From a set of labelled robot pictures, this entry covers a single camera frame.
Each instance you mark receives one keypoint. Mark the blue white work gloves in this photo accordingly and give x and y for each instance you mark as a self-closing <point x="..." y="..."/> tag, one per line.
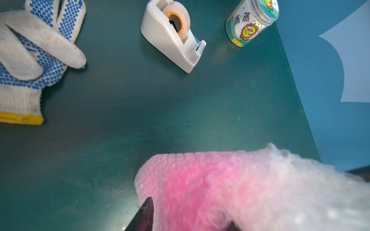
<point x="37" y="47"/>

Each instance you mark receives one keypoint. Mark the white tape dispenser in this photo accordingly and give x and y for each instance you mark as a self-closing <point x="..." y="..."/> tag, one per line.
<point x="166" y="26"/>

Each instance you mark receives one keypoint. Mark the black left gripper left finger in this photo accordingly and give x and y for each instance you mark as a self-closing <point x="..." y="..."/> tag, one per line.
<point x="143" y="220"/>

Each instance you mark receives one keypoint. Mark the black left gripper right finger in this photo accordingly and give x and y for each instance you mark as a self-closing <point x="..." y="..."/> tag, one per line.
<point x="232" y="227"/>

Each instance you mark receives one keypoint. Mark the green labelled round tin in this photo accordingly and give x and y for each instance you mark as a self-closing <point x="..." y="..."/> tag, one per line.
<point x="249" y="19"/>

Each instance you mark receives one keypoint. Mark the clear bubble wrap sheet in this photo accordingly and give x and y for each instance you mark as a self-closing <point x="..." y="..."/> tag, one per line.
<point x="285" y="192"/>

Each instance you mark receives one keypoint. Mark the pink plastic wine glass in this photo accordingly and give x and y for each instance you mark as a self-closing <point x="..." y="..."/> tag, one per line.
<point x="194" y="191"/>

